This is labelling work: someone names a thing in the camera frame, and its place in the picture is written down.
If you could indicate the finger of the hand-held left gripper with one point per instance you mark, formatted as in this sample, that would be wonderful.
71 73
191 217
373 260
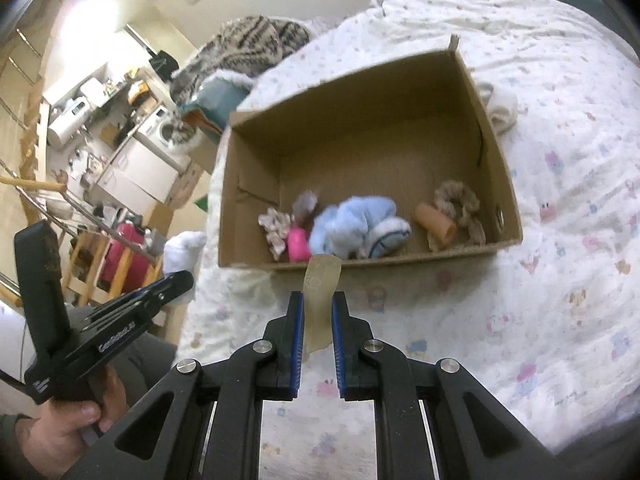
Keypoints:
165 287

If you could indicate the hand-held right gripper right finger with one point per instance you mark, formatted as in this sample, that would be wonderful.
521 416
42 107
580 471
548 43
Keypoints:
340 345

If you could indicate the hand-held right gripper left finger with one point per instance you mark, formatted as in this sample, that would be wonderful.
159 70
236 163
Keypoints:
297 345

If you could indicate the beige translucent soft sleeve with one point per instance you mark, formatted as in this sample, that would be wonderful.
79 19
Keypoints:
320 285

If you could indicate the beige scrunchie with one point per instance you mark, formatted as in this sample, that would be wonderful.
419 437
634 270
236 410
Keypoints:
275 227

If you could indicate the light blue plush toy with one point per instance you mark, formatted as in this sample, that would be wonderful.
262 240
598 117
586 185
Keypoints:
350 225

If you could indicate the small grey soft piece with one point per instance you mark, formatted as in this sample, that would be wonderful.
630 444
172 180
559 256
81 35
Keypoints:
305 205

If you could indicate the orange soft roll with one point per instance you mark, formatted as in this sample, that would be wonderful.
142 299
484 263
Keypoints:
434 222

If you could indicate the brown scrunchie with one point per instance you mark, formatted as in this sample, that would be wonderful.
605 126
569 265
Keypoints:
457 202

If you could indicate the brown cardboard box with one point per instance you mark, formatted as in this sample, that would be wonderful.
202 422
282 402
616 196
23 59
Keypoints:
375 150

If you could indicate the person's left hand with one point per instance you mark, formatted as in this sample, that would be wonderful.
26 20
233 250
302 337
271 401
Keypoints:
60 435

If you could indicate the white crumpled cloth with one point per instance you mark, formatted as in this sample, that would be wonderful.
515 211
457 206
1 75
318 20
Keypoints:
185 257

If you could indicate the pink suitcase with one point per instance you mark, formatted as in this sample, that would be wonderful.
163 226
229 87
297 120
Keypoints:
125 260

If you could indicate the yellow wooden stool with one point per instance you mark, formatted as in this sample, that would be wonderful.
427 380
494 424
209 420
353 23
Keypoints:
82 265

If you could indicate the metal rod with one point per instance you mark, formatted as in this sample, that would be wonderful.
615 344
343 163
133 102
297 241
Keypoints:
110 227

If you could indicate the green dustpan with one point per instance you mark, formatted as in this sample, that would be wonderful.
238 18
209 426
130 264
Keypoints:
202 204

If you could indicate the wooden stick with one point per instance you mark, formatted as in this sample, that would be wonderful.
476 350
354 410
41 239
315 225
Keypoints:
30 184

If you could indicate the white kitchen cabinets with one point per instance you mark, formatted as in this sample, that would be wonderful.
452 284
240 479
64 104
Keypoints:
140 172

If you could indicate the white washing machine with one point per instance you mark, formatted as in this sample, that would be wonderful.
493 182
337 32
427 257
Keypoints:
167 132

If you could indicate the teal cushion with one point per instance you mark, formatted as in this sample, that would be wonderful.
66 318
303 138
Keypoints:
220 97

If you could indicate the black garment on hanger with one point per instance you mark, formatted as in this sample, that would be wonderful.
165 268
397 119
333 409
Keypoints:
164 64

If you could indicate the striped fuzzy blanket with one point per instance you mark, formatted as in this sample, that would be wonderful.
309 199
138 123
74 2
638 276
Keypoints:
245 50

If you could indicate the white printed bedspread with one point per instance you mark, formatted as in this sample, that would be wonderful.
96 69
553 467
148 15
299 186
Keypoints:
550 185

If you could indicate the white folded cloth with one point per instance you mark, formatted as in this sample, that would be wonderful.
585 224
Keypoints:
500 107

